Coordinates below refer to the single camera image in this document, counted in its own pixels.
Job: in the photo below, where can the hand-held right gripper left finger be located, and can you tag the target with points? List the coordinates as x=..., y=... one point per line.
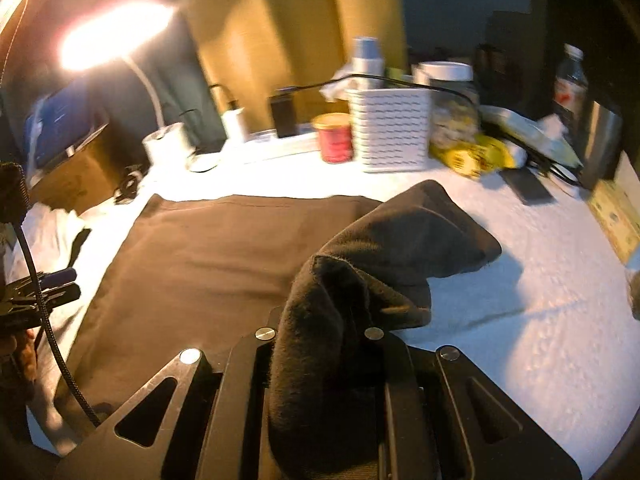
x=240, y=385

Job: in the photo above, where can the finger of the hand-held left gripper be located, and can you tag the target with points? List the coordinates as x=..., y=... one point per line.
x=60, y=276
x=60, y=296

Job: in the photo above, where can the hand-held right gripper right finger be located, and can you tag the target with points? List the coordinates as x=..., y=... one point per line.
x=400, y=385

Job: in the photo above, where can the dark brown t-shirt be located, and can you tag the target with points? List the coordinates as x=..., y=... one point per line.
x=200, y=260

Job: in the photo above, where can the person's left hand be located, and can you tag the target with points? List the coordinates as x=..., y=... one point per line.
x=25, y=355

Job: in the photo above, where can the white cloth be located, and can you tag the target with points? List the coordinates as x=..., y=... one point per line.
x=50, y=230

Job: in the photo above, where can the brown cardboard box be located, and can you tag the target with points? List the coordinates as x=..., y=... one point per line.
x=75, y=180

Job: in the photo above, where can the blue plastic packet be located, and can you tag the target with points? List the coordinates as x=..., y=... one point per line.
x=60, y=120

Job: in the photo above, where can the white desk lamp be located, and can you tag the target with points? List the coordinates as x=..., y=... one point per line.
x=165, y=142

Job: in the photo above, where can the white charger adapter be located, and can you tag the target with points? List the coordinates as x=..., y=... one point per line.
x=235, y=122

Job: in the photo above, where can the black smartphone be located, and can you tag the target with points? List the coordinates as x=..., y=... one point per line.
x=530, y=185

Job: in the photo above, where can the yellow snack bag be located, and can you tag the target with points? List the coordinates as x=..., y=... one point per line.
x=475, y=157

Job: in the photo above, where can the white power strip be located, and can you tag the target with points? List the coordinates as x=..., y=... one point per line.
x=280, y=146

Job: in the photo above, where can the white perforated plastic basket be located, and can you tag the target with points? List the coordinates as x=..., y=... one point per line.
x=395, y=130

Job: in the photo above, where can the red tin can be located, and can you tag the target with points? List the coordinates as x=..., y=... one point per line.
x=336, y=137

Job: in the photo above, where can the black charger adapter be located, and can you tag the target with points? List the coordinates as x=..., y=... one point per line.
x=285, y=115

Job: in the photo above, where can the glass jar with white lid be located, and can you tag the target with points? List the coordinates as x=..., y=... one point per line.
x=452, y=115

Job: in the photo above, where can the white wipes packet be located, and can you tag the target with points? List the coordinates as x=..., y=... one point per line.
x=530, y=132

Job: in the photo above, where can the crumpled white tissue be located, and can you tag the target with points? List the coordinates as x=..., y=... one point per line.
x=552, y=126
x=334, y=91

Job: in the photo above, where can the steel container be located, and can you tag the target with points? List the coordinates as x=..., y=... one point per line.
x=597, y=145

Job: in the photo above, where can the yellow curtain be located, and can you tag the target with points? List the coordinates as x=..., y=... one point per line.
x=280, y=25

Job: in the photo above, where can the stack of blue cups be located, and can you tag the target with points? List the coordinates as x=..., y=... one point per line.
x=367, y=57

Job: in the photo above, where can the clear water bottle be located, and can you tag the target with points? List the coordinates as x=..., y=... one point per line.
x=570, y=90

